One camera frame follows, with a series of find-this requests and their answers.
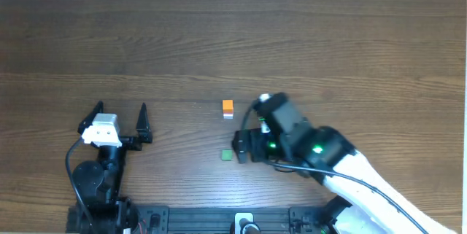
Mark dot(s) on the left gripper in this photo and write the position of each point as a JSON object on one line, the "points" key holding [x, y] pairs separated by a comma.
{"points": [[131, 143]]}

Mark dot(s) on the orange cube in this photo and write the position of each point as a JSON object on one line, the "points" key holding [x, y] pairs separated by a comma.
{"points": [[227, 105]]}

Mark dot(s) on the green cube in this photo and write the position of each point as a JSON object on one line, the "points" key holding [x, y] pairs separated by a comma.
{"points": [[226, 155]]}

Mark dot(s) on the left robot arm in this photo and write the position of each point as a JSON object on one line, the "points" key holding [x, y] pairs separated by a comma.
{"points": [[98, 183]]}

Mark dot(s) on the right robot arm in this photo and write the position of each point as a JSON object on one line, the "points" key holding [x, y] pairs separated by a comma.
{"points": [[361, 197]]}

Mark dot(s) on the white cube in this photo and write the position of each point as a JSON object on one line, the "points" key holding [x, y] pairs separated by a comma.
{"points": [[228, 116]]}

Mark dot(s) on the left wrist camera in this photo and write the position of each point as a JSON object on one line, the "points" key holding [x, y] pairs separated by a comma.
{"points": [[102, 130]]}

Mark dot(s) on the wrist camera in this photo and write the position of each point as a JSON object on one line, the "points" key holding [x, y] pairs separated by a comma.
{"points": [[102, 130], [264, 97]]}

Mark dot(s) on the mounting rail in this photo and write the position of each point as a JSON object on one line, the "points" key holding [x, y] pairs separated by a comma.
{"points": [[219, 220]]}

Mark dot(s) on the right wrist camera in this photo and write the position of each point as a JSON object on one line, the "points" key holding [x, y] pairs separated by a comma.
{"points": [[264, 97]]}

